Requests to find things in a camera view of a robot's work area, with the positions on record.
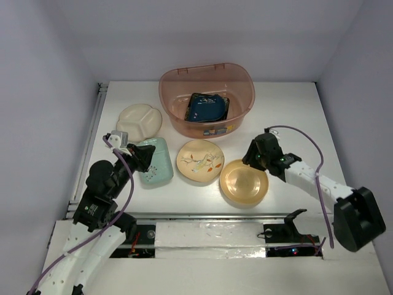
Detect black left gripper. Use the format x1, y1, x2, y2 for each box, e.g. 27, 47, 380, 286
110, 142, 156, 197

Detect orange round bear plate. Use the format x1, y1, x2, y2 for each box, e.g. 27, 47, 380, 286
219, 159, 269, 206

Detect beige bird-painted plate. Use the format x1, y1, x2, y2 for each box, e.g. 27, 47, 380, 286
176, 140, 225, 183

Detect dark blue leaf-shaped dish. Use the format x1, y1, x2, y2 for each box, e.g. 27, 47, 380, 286
187, 93, 227, 123

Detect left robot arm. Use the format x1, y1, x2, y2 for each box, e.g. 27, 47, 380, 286
29, 144, 155, 294

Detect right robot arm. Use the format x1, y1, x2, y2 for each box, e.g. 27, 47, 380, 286
242, 132, 386, 252

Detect blue yellow bin label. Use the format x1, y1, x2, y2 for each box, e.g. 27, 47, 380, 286
203, 125, 236, 136

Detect pink translucent plastic bin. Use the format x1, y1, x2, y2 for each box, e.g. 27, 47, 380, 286
159, 63, 255, 139

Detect light teal divided tray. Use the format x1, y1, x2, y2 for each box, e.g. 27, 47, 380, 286
137, 138, 174, 186

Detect cream three-section plate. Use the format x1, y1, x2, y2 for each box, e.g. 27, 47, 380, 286
116, 104, 162, 142

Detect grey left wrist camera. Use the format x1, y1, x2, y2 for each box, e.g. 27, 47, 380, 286
107, 130, 128, 149

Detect aluminium frame rail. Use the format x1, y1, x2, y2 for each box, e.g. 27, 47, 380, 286
63, 83, 109, 220

